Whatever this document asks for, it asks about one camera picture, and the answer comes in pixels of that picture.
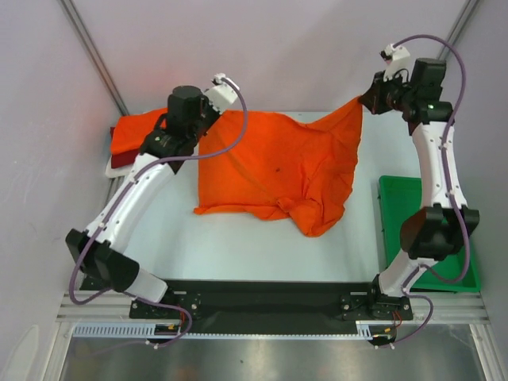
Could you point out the folded dark red t-shirt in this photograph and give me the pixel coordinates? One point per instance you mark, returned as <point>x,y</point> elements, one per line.
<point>121,159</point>

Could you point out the orange t-shirt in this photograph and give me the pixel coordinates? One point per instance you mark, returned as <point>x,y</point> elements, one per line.
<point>130,131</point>
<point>273,167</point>

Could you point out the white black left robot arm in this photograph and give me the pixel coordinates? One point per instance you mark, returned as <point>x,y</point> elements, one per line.
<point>99,250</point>

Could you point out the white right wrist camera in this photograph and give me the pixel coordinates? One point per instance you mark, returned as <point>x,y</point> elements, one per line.
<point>396,58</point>

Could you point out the right corner aluminium post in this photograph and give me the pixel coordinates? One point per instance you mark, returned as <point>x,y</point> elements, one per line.
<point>463,20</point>

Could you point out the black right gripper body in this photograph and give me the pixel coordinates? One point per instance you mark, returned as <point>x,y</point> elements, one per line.
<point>375,95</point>

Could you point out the folded orange t-shirt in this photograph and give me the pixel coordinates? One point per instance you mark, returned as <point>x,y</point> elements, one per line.
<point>130,131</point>

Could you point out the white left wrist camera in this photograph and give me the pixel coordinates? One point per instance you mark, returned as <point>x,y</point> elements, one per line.
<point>223,93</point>

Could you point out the aluminium frame rail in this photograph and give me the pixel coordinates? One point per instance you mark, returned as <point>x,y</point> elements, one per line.
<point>449,308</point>

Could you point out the folded white t-shirt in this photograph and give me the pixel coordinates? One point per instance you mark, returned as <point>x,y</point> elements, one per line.
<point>113,173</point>

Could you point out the corner aluminium post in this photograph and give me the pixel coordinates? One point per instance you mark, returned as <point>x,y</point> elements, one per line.
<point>84,37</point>
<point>463,20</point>

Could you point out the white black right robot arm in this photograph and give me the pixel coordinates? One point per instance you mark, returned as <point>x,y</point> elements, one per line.
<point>430,124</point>

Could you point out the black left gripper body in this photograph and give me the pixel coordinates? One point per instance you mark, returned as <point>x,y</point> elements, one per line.
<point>209,115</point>

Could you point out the left corner aluminium post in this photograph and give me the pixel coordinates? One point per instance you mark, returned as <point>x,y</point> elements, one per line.
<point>84,37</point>

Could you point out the green plastic tray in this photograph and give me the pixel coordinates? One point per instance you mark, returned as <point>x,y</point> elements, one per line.
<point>424,238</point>

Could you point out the white slotted cable duct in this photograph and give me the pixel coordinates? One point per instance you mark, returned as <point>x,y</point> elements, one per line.
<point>155,331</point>

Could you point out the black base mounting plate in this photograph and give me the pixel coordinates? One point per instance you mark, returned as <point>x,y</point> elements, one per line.
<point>283,308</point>

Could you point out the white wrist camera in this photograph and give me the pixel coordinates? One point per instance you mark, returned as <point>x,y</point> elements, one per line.
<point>223,93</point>
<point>396,58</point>

